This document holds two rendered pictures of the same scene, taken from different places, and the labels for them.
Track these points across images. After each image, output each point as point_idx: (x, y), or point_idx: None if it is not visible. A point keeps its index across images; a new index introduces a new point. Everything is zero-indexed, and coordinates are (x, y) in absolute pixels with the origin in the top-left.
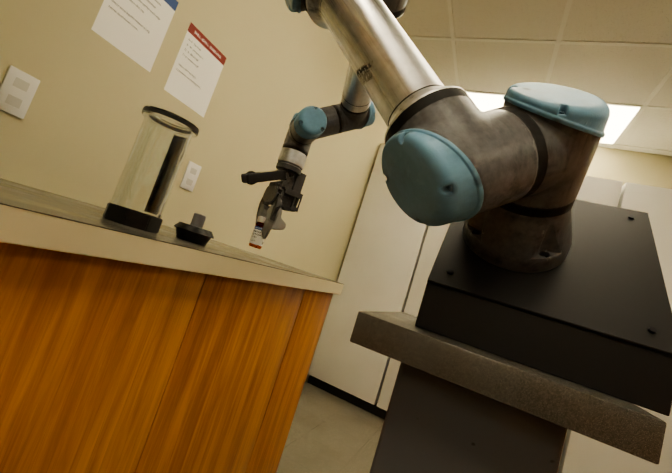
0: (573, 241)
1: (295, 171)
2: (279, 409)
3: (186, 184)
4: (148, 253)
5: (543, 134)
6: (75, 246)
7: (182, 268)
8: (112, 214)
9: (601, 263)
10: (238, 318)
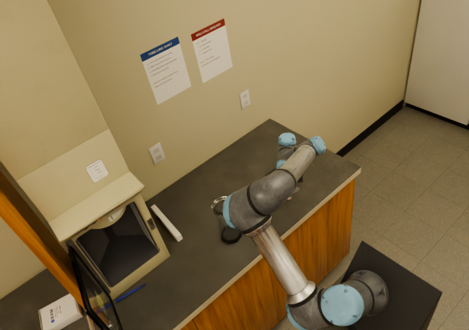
0: (392, 301)
1: None
2: (337, 229)
3: (245, 105)
4: (241, 273)
5: (329, 321)
6: (223, 290)
7: (254, 264)
8: (224, 241)
9: (397, 317)
10: (289, 239)
